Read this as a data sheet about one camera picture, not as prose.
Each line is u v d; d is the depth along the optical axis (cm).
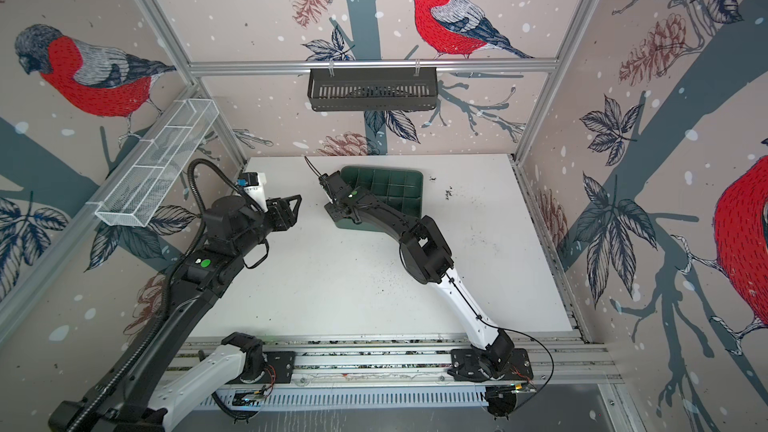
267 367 73
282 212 64
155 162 77
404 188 104
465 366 73
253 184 61
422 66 90
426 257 61
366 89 107
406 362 75
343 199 77
